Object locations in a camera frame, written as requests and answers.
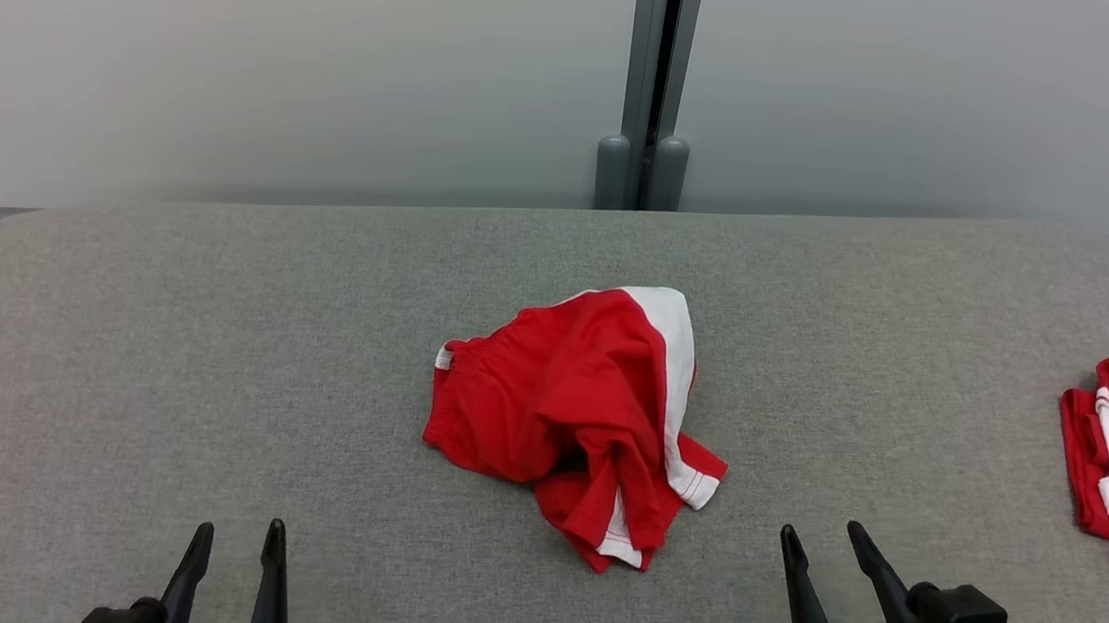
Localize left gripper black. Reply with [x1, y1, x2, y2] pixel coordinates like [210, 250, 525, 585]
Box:
[76, 502, 300, 623]

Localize red shorts with white panel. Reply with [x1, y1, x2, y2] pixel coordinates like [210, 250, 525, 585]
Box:
[412, 267, 745, 585]

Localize grey cylinder post foot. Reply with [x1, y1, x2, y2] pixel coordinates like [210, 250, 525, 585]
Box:
[592, 133, 634, 212]
[648, 135, 692, 214]

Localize grey metal partition post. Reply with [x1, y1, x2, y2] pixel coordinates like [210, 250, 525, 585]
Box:
[613, 0, 706, 215]

